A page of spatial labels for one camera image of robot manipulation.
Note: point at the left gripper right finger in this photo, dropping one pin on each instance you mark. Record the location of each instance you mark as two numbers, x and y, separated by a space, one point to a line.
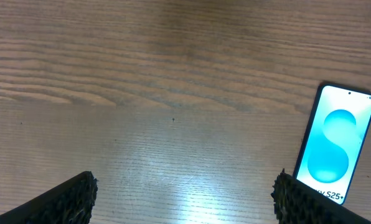
297 203

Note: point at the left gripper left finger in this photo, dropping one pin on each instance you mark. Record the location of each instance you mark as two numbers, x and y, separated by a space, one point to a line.
71 202

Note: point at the blue Galaxy smartphone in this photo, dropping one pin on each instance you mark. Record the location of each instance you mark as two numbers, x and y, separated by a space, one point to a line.
333 139

